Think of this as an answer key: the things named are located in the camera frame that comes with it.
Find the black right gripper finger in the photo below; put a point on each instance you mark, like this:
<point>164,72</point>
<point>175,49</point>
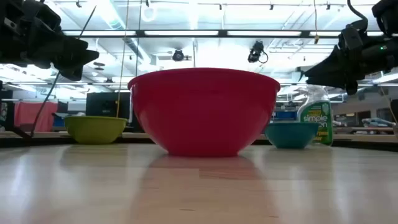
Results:
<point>351,88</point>
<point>326,71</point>

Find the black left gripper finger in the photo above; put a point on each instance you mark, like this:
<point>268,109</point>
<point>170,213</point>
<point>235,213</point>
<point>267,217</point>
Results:
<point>73,74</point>
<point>77,51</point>

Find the green plastic bowl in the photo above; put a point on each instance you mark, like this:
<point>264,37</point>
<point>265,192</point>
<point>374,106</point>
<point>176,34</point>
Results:
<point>93,129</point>

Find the teal plastic bowl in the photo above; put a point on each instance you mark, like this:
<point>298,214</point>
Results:
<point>290,135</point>

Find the large red plastic bowl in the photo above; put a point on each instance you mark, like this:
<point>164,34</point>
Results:
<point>203,112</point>

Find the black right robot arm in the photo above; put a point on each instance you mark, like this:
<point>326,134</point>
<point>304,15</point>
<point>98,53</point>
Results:
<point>387,15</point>

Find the light blue machine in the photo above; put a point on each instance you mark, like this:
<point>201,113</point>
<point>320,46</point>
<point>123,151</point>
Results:
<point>377,122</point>

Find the clear green-label spray bottle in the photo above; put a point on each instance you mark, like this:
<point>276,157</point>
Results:
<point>317,115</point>

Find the black computer monitor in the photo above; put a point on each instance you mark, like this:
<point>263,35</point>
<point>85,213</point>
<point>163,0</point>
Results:
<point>105,104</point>

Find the blue storage box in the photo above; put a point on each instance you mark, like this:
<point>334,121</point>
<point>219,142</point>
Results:
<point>57,122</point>

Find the red hanging cloth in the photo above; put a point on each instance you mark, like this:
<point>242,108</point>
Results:
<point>34,115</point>

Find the blue storage bin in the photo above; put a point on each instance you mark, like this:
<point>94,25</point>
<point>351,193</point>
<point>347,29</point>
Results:
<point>284,115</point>

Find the dark equipment rack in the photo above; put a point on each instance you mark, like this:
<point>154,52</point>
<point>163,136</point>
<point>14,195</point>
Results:
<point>6,109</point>

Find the round black ceiling fixture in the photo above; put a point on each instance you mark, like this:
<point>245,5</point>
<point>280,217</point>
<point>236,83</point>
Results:
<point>178,55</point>

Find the black ceiling-mounted camera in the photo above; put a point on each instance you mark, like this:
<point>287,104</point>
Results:
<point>255,51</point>

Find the black diagonal frame strut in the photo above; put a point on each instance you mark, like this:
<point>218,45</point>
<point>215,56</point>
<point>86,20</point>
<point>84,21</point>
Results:
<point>15,130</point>

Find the black overhead frame beam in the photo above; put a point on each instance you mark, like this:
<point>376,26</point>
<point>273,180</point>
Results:
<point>222,33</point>

